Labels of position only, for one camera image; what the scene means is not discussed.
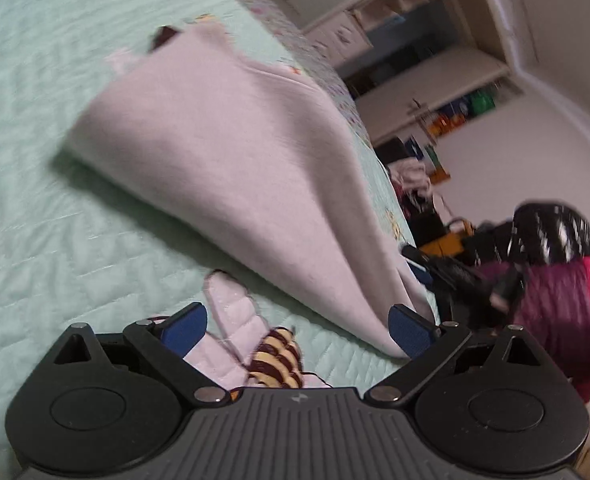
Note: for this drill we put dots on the person's purple jacket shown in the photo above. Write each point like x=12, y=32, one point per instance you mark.
x=575, y=320

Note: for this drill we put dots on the grey and maroon sweatshirt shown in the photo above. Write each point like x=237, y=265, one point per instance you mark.
x=225, y=160

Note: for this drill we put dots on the pile of clothes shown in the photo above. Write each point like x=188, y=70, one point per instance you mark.
x=410, y=175

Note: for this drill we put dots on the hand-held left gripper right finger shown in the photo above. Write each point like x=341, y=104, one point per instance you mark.
x=410, y=332

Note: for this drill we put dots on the black glossy cloth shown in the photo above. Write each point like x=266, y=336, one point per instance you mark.
x=560, y=232

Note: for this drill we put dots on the bee print quilted bedspread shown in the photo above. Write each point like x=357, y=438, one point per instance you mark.
x=50, y=235

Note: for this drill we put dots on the white drawer cabinet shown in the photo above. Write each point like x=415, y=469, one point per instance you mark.
x=340, y=37

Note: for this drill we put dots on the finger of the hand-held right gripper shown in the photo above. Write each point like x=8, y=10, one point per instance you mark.
x=422, y=274

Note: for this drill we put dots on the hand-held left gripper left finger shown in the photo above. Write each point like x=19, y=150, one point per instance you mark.
x=185, y=332

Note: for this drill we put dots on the pale blue wardrobe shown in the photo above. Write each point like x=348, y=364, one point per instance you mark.
x=425, y=75

